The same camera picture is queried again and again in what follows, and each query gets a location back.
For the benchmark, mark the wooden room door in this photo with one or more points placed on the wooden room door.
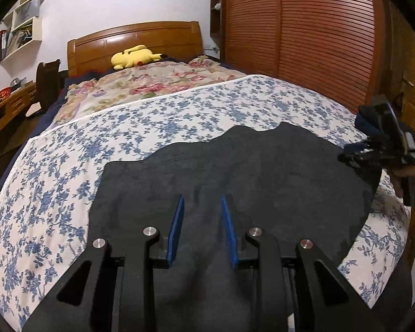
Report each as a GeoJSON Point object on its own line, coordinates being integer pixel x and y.
{"type": "Point", "coordinates": [403, 66]}

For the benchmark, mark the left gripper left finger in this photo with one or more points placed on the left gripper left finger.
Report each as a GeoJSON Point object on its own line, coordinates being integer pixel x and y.
{"type": "Point", "coordinates": [110, 287]}

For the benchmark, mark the dark wooden chair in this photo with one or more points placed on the dark wooden chair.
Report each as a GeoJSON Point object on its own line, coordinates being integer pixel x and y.
{"type": "Point", "coordinates": [47, 87]}

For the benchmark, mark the black garment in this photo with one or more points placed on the black garment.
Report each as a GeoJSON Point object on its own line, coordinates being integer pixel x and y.
{"type": "Point", "coordinates": [287, 181]}

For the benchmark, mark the yellow Pikachu plush toy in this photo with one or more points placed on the yellow Pikachu plush toy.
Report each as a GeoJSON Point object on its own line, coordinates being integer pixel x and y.
{"type": "Point", "coordinates": [132, 57]}

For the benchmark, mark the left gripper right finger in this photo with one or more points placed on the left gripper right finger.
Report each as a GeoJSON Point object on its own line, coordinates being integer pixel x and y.
{"type": "Point", "coordinates": [295, 285]}

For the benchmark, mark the wooden bed headboard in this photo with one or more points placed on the wooden bed headboard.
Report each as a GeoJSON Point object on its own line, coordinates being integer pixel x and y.
{"type": "Point", "coordinates": [176, 39]}

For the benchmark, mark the blue floral white bedspread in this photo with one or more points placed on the blue floral white bedspread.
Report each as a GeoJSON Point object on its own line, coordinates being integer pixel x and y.
{"type": "Point", "coordinates": [46, 196]}

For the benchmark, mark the wooden desk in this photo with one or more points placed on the wooden desk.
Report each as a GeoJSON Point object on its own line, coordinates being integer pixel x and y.
{"type": "Point", "coordinates": [14, 105]}

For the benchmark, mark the brown louvered wardrobe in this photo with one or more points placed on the brown louvered wardrobe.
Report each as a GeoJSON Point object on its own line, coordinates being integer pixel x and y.
{"type": "Point", "coordinates": [334, 47]}

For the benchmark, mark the pink floral quilt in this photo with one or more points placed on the pink floral quilt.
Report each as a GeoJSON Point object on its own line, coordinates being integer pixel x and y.
{"type": "Point", "coordinates": [95, 92]}

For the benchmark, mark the metal door handle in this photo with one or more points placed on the metal door handle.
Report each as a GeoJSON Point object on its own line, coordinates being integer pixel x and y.
{"type": "Point", "coordinates": [411, 84]}

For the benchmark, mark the white wall shelf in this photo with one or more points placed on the white wall shelf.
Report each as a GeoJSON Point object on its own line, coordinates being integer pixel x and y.
{"type": "Point", "coordinates": [20, 27]}

